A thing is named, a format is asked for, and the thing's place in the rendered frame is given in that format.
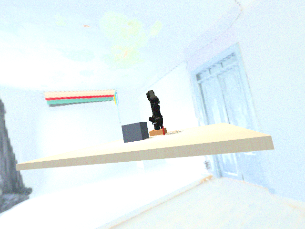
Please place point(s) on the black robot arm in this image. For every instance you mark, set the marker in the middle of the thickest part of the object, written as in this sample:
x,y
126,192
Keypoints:
x,y
154,101

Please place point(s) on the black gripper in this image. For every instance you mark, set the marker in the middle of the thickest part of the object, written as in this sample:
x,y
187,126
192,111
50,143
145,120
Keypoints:
x,y
159,118

